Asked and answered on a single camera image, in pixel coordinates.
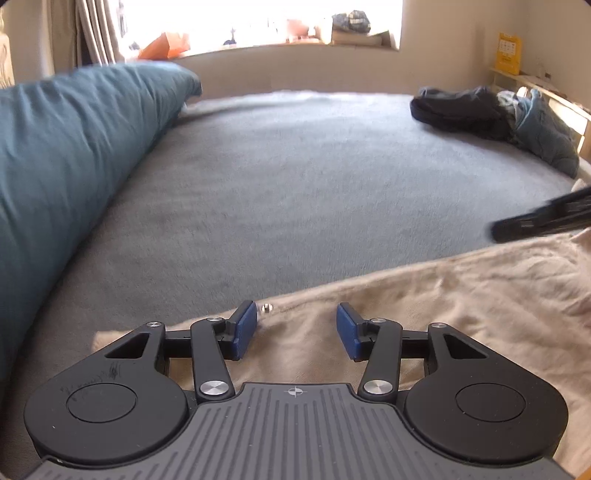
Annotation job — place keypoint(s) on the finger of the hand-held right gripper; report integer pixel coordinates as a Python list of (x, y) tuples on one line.
[(531, 224)]

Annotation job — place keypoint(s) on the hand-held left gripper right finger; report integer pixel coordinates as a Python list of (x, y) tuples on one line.
[(347, 332)]

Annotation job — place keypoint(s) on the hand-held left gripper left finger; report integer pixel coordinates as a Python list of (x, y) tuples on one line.
[(244, 332)]

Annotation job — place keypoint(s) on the beige pants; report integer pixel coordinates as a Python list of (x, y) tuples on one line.
[(461, 300)]

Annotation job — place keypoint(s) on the dark clothes bundle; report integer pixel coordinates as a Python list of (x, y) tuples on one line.
[(351, 21)]

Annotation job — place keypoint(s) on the blue jeans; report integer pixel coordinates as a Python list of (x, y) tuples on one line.
[(549, 134)]

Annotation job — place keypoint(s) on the light grey garment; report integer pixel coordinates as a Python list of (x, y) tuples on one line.
[(510, 101)]

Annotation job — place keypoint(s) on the black garment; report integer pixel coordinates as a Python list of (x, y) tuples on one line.
[(461, 110)]

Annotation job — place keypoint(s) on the wooden desk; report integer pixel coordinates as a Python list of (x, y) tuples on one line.
[(554, 92)]

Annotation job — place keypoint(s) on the grey bed blanket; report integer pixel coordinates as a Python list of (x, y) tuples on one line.
[(300, 184)]

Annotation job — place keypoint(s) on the yellow box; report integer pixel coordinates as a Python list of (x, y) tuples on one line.
[(509, 53)]

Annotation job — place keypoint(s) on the teal pillow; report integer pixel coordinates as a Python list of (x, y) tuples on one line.
[(69, 157)]

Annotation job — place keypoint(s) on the cardboard box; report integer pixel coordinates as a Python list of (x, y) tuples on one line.
[(364, 38)]

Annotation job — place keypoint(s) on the orange bag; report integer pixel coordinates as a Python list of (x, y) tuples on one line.
[(166, 46)]

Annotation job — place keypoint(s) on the pink pot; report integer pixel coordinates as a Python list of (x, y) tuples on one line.
[(298, 28)]

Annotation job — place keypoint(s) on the beige curtain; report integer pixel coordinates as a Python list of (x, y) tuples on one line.
[(99, 32)]

